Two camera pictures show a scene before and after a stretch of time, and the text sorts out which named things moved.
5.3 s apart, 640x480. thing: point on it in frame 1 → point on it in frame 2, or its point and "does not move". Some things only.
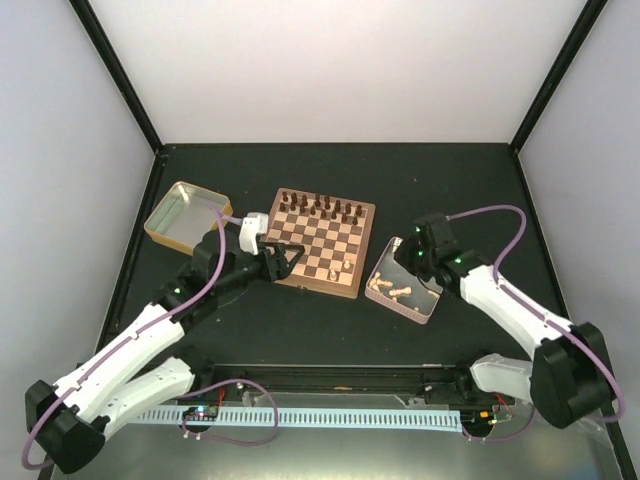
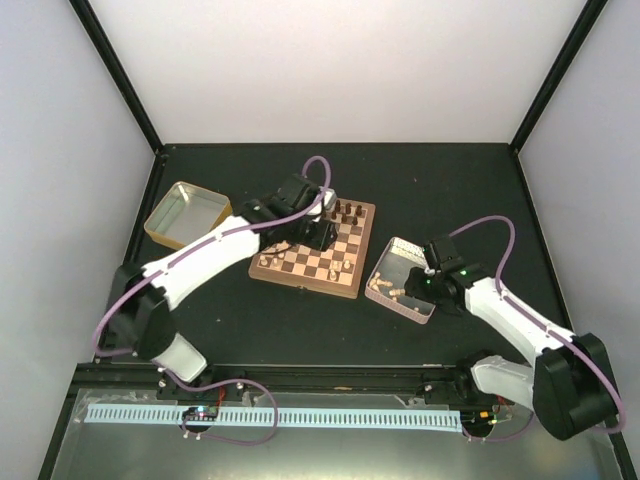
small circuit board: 201,413 does not move
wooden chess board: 335,234 does not move
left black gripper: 281,270 → 322,240
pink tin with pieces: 396,287 does not move
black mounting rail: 333,379 does not move
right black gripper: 404,251 → 412,286
